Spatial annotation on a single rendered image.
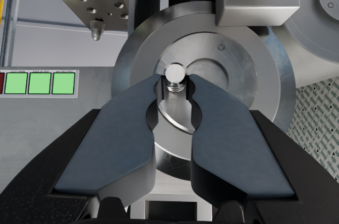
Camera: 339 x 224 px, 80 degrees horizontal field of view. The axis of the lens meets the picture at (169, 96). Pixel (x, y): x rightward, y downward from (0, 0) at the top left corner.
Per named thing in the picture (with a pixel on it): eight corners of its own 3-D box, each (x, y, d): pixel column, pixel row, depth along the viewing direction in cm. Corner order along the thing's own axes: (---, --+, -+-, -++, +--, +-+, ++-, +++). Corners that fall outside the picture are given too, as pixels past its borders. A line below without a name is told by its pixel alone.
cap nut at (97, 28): (101, 19, 50) (100, 37, 49) (107, 26, 54) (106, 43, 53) (87, 20, 50) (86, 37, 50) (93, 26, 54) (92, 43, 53)
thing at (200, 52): (266, 130, 14) (155, 138, 14) (255, 129, 16) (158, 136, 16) (252, 25, 15) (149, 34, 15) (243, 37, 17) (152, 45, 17)
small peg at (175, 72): (186, 86, 11) (162, 85, 12) (185, 93, 14) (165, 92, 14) (187, 61, 12) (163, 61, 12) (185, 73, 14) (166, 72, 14)
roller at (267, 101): (274, 9, 16) (287, 162, 14) (215, 79, 42) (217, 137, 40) (128, 14, 16) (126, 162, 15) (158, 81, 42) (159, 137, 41)
